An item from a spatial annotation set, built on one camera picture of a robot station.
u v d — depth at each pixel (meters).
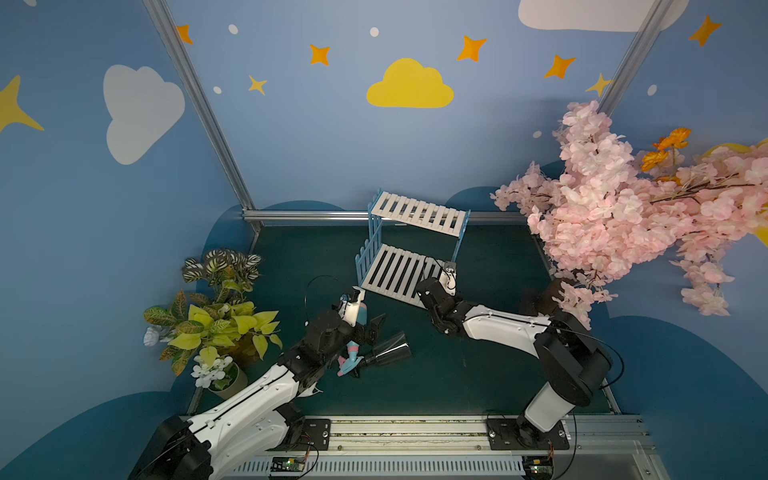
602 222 0.58
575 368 0.46
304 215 1.29
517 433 0.66
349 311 0.69
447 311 0.70
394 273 1.07
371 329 0.72
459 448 0.73
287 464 0.72
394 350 0.87
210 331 0.67
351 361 0.82
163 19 0.70
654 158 0.66
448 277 0.78
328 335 0.60
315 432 0.75
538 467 0.72
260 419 0.50
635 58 0.76
